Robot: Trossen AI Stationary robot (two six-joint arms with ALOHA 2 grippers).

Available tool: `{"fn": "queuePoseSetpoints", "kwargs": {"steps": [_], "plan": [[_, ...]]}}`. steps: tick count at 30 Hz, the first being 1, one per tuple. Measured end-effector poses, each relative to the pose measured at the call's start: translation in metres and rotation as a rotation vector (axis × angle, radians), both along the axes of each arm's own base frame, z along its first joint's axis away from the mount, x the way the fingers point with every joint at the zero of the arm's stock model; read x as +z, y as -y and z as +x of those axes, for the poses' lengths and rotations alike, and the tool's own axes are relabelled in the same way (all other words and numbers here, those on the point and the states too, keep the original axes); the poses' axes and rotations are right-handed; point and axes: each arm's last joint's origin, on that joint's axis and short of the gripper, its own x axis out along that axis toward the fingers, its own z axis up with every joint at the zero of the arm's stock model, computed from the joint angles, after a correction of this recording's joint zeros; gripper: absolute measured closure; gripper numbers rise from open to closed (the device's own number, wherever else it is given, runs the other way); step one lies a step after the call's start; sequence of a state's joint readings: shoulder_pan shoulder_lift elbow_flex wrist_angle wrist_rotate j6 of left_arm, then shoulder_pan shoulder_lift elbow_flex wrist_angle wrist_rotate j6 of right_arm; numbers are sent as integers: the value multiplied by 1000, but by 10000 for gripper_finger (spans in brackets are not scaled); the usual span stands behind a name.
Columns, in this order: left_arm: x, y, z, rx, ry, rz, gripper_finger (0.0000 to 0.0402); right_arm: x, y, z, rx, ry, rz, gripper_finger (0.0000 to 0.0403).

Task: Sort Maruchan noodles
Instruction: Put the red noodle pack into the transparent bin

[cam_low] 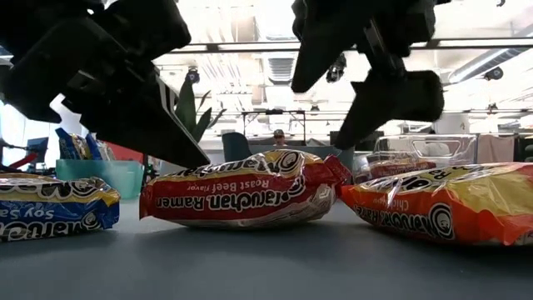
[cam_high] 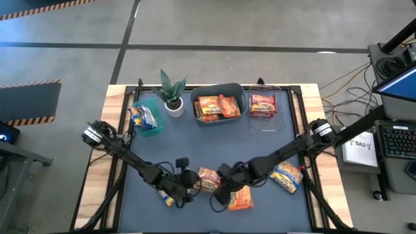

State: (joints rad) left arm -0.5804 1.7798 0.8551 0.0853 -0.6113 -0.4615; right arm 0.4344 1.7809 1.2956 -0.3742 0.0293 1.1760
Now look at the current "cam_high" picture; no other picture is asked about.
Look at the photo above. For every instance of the grey equipment cart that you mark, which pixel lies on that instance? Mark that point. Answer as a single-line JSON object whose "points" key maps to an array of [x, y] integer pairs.
{"points": [[373, 52]]}

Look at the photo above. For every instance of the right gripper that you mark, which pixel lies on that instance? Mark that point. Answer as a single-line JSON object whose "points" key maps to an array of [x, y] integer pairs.
{"points": [[235, 180]]}

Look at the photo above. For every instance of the computer monitor with blue screen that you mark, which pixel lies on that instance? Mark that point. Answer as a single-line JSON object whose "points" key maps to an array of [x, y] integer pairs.
{"points": [[401, 86]]}

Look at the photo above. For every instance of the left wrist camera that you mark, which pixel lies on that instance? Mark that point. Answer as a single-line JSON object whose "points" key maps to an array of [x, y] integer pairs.
{"points": [[182, 163]]}

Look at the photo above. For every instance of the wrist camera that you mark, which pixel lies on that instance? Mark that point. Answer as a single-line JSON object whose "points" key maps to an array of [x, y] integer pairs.
{"points": [[224, 169], [182, 163]]}

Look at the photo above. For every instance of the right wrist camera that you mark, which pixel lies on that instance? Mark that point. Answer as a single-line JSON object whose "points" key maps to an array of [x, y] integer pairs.
{"points": [[224, 169]]}

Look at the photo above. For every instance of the white paper sign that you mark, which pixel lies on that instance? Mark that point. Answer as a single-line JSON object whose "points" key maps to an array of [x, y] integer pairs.
{"points": [[359, 152]]}

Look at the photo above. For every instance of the black backlit keyboard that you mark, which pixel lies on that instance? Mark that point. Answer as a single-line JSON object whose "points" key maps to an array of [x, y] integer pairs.
{"points": [[398, 141]]}

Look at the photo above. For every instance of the grey-blue plastic bin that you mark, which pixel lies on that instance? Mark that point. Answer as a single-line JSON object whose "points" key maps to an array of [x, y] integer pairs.
{"points": [[240, 97]]}

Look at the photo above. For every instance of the dark smartphone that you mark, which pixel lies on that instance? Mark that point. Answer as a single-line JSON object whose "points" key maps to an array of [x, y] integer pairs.
{"points": [[412, 170]]}

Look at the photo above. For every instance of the black monitor pole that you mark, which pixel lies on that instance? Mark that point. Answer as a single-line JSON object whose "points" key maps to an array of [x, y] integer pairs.
{"points": [[398, 39]]}

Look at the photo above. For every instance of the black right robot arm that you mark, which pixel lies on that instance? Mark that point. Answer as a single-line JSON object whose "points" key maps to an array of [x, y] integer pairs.
{"points": [[286, 149]]}

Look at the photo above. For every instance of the orange chicken ramen pack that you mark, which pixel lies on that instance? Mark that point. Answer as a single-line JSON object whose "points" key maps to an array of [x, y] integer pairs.
{"points": [[209, 105], [209, 119], [242, 200]]}

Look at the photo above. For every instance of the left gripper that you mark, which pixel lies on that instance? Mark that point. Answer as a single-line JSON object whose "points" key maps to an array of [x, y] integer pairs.
{"points": [[183, 183]]}

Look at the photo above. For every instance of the black aluminium rig frame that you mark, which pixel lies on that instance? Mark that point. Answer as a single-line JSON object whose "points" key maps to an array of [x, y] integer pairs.
{"points": [[130, 90]]}

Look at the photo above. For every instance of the black device with blue light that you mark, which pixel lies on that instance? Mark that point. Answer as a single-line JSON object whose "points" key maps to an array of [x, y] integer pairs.
{"points": [[8, 133]]}

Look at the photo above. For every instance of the teal plastic bin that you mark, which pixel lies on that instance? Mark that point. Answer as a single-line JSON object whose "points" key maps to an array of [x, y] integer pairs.
{"points": [[156, 130]]}

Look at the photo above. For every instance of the grey operator desk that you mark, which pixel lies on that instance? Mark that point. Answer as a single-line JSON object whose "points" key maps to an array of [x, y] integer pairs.
{"points": [[396, 178]]}

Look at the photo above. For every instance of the black hazard-striped floor mat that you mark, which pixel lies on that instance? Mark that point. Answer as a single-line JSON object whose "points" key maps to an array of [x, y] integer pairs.
{"points": [[29, 100]]}

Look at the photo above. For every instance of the grey metal side table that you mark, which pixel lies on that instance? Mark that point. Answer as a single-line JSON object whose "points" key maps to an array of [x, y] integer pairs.
{"points": [[22, 154]]}

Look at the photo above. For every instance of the black caster wheel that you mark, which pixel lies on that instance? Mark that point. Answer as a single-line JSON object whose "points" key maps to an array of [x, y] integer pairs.
{"points": [[377, 195]]}

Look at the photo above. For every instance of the red white packet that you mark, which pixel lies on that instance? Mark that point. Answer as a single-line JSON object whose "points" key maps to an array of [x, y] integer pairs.
{"points": [[230, 106]]}

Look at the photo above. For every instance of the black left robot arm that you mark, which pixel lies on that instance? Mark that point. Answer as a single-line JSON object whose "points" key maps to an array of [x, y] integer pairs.
{"points": [[136, 162]]}

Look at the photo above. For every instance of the clear plastic bin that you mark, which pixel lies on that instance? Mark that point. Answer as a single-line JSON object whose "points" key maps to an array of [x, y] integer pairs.
{"points": [[268, 125]]}

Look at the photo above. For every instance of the snake plant in white pot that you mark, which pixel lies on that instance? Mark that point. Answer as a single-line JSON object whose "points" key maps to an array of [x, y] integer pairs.
{"points": [[169, 91]]}

